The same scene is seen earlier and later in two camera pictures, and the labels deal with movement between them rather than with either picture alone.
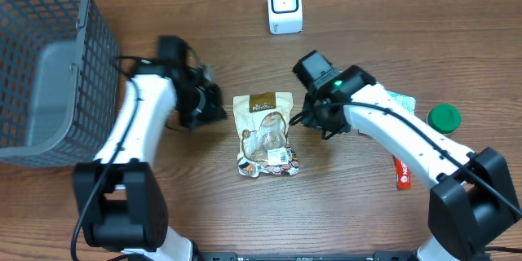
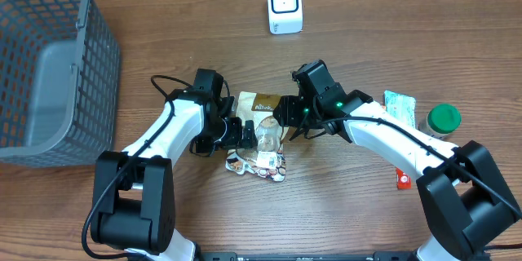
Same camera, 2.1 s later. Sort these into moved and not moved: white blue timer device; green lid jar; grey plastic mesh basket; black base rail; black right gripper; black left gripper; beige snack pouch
Moved: black right gripper; black left gripper; beige snack pouch
Not moved: grey plastic mesh basket; white blue timer device; black base rail; green lid jar
